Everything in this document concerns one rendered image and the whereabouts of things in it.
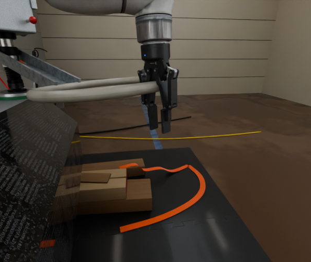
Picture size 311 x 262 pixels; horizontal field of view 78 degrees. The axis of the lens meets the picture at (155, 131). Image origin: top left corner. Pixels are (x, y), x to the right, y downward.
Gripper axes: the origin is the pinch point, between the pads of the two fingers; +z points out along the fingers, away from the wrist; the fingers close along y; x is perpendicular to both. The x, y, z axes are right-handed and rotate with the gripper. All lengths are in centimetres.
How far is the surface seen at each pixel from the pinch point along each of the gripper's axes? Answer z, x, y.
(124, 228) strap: 85, -11, 49
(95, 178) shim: 61, -12, 81
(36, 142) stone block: 11, 23, 45
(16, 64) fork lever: -19, 19, 65
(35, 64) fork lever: -18, 9, 74
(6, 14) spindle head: -39, 15, 74
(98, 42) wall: -69, -241, 444
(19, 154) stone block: 10.0, 30.7, 35.9
